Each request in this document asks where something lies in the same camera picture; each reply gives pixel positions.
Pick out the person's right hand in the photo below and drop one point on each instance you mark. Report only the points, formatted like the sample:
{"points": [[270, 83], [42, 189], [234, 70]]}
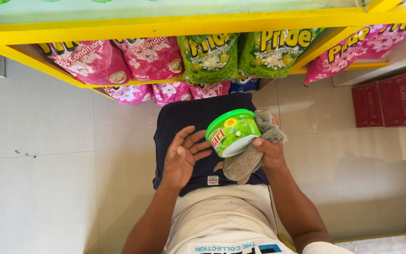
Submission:
{"points": [[271, 155]]}

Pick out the person's left hand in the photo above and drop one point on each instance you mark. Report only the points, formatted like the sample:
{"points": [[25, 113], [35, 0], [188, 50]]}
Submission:
{"points": [[174, 165]]}

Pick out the grey fluffy cloth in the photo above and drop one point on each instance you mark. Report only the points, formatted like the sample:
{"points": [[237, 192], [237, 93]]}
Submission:
{"points": [[241, 165]]}

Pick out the pink floral detergent packet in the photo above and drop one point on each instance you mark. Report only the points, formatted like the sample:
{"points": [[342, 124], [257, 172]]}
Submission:
{"points": [[129, 93], [333, 60], [90, 61], [171, 92], [150, 58], [210, 90], [386, 40]]}

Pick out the blue detergent packet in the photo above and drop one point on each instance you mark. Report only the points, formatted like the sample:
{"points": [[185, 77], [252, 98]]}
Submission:
{"points": [[245, 84]]}

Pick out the green floral detergent packet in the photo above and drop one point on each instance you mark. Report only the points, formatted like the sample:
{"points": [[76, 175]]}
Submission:
{"points": [[208, 58], [273, 53]]}

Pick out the red cardboard box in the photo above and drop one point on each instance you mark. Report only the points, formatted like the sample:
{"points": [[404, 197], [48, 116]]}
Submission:
{"points": [[400, 100], [367, 105]]}

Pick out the white board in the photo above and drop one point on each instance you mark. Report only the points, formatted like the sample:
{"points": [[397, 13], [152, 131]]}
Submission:
{"points": [[382, 68]]}

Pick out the yellow shelf rack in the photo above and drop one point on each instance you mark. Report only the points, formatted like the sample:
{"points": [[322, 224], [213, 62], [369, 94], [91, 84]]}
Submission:
{"points": [[189, 24]]}

